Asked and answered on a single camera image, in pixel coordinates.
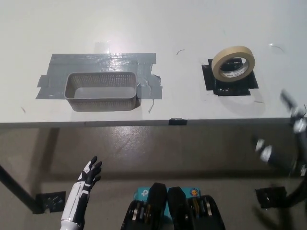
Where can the beige masking tape roll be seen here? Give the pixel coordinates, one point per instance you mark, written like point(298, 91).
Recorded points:
point(219, 72)

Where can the grey duct tape patch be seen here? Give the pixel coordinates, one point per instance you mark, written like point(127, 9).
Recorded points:
point(96, 61)

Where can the white and black left hand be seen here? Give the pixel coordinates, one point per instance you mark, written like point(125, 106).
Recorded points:
point(80, 191)

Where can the small black tape strip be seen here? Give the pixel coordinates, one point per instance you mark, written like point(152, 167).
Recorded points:
point(177, 121)

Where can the black metal table leg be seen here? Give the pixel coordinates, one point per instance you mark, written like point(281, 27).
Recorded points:
point(16, 185)

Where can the black tape square patch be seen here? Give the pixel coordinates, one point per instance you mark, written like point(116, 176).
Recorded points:
point(211, 81)

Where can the small grey perforated basket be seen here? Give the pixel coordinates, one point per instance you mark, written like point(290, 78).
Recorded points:
point(100, 100)

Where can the white and black right hand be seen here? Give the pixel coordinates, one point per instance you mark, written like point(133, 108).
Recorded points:
point(298, 125)

